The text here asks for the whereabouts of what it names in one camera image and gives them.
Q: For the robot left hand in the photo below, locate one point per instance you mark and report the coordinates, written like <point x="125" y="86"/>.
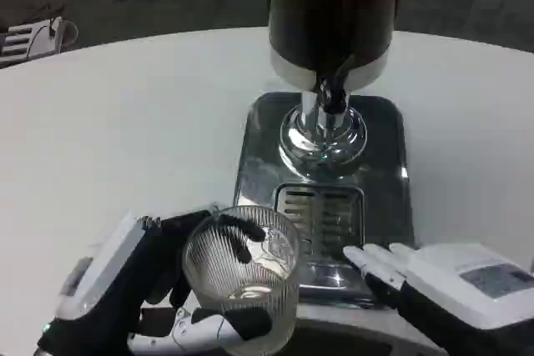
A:
<point x="104" y="277"/>

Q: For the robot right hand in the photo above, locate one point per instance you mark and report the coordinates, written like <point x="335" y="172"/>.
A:
<point x="438" y="289"/>

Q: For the clear ribbed glass cup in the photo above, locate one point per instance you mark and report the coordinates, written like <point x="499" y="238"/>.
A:
<point x="244" y="277"/>

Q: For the steel drip tray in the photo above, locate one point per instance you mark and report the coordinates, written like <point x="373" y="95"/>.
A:
<point x="325" y="189"/>

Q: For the white slatted chair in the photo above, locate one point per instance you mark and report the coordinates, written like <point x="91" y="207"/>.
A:
<point x="33" y="39"/>

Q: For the dark drink dispenser with tap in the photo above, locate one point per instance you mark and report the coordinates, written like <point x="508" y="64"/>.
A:
<point x="329" y="39"/>

